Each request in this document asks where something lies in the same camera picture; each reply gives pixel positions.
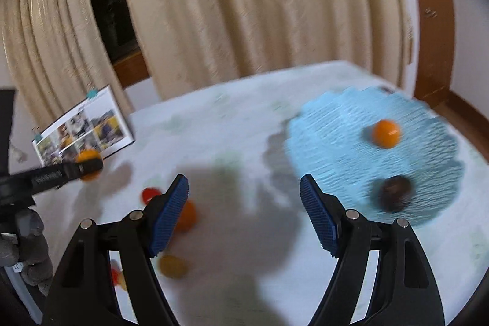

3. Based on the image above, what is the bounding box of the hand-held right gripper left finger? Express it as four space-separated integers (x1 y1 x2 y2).
41 174 190 326

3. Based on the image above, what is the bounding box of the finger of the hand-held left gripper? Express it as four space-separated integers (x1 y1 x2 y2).
30 159 105 194

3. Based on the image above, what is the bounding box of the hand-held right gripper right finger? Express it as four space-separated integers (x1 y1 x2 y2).
299 174 447 326

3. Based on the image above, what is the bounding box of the orange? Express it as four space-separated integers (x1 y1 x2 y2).
174 200 197 233
74 149 104 182
371 120 403 149

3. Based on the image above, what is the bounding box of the red tomato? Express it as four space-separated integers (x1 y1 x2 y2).
141 187 161 204

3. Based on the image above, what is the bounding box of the blue plastic lattice basket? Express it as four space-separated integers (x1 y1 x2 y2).
285 85 467 227

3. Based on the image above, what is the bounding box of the dark passion fruit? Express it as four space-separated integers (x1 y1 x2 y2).
377 175 414 214

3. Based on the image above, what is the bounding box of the person's left hand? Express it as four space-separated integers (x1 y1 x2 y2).
0 209 55 289

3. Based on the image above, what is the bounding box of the photo desk calendar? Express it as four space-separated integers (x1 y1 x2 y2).
31 85 135 166

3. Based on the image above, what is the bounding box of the wooden window sill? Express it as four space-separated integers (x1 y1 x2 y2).
112 50 150 87

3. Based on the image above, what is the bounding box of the cream textured curtain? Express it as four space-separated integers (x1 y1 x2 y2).
0 0 134 128
112 0 418 102

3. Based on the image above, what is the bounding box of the wooden door frame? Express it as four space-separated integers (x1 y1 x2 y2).
399 0 489 113

